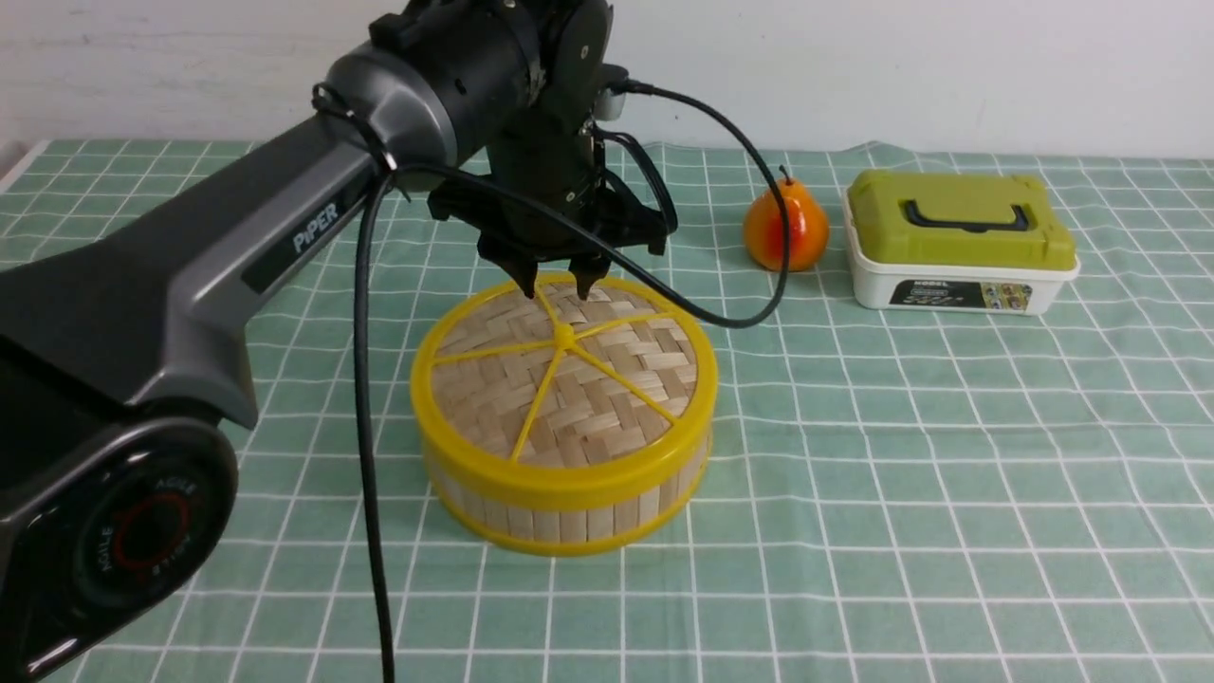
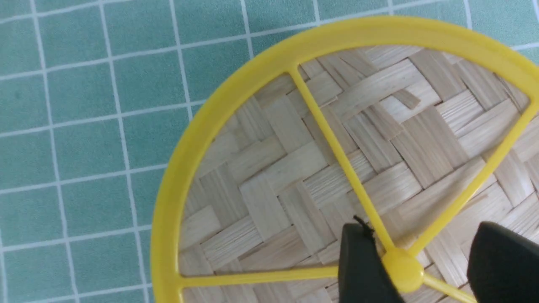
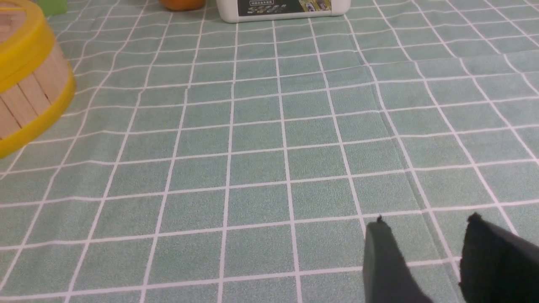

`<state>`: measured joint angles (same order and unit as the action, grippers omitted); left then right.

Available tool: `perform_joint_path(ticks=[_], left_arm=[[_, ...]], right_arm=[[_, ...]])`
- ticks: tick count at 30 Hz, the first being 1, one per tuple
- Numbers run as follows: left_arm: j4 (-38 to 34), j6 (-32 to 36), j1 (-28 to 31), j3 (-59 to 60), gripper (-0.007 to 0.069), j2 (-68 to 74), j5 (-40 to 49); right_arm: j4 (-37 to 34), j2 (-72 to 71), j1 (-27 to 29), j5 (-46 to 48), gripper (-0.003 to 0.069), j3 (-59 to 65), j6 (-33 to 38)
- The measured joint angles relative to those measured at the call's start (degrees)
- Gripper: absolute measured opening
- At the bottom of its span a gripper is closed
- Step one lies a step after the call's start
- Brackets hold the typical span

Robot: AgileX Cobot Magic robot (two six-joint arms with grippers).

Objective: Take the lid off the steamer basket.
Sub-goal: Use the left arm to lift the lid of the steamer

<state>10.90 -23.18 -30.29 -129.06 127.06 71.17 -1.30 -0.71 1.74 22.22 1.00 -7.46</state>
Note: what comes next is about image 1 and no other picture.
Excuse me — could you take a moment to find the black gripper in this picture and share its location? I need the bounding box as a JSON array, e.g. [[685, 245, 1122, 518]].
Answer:
[[429, 123, 669, 300]]

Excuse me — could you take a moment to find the orange toy pear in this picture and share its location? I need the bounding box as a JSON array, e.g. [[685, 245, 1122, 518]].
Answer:
[[743, 165, 832, 272]]

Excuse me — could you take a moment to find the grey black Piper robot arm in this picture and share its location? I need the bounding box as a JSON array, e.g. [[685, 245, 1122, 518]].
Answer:
[[1, 1, 668, 682]]

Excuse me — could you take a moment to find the bamboo steamer base yellow rim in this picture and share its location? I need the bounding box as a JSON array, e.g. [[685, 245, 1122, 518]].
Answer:
[[422, 434, 714, 557]]

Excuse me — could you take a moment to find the black cable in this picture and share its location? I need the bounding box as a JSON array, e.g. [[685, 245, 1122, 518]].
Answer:
[[311, 80, 793, 683]]

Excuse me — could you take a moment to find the yellow woven bamboo steamer lid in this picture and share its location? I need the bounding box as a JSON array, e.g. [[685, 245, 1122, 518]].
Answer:
[[412, 273, 719, 511]]

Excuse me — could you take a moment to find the white box green lid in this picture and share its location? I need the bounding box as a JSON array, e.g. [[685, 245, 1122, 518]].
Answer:
[[843, 169, 1080, 315]]

